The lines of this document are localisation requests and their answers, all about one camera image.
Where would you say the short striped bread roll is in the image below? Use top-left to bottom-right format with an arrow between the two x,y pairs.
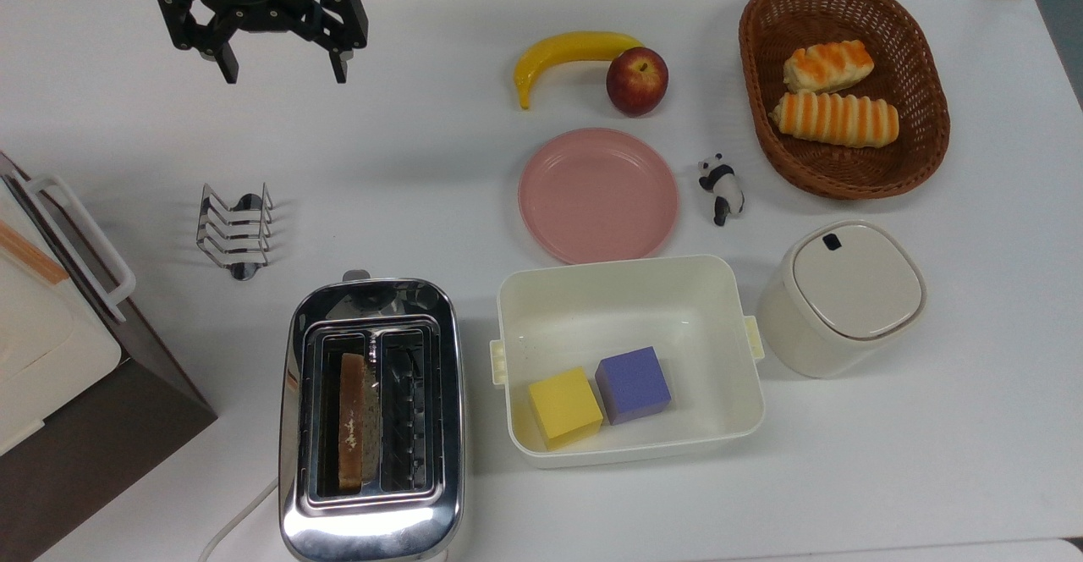
783,40 -> 876,95

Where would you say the red apple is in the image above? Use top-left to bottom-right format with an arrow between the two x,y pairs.
606,47 -> 669,117

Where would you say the yellow foam cube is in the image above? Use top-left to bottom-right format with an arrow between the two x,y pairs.
528,367 -> 604,451

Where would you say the white toaster power cable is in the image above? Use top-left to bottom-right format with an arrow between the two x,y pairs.
199,477 -> 280,562

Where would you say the pink plastic plate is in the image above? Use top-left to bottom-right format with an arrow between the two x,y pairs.
518,128 -> 679,265

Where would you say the brown wicker basket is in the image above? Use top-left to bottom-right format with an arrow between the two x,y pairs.
739,0 -> 951,201

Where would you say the white plastic container box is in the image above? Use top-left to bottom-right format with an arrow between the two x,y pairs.
489,255 -> 767,470

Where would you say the chrome two-slot toaster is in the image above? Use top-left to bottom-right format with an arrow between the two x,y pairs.
279,270 -> 466,562

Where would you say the long striped bread roll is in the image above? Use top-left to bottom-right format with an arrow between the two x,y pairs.
768,91 -> 900,149

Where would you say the brown bread slice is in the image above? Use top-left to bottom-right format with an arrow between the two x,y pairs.
338,352 -> 382,491

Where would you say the white and brown oven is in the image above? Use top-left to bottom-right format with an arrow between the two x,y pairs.
0,152 -> 218,562

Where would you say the small panda figurine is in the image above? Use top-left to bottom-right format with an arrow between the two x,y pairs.
697,153 -> 745,227

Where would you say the yellow banana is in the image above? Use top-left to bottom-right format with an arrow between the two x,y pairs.
514,31 -> 646,110

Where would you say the metal wire toast rack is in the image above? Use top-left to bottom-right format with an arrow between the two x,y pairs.
196,183 -> 276,282

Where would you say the white lidded trash can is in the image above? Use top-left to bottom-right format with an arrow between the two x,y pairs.
756,220 -> 927,379

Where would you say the purple foam cube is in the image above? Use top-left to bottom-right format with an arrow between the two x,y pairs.
595,346 -> 673,426

